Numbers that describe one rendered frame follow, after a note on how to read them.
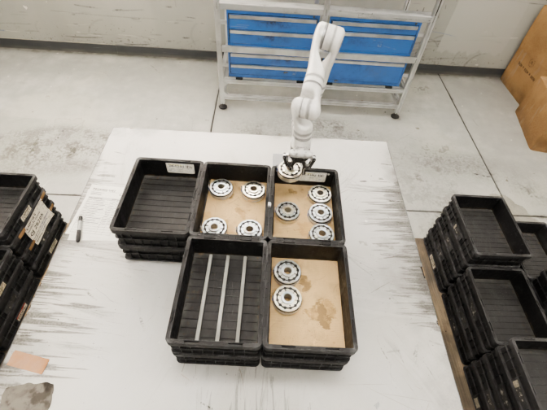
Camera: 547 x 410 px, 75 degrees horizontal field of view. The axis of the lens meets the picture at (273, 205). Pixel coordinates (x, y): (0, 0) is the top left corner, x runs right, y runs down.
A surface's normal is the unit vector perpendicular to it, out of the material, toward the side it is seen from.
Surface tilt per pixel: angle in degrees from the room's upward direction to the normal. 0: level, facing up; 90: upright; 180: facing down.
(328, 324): 0
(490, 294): 0
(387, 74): 90
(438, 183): 0
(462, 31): 90
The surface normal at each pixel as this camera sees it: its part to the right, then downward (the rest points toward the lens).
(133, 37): -0.01, 0.77
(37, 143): 0.06, -0.63
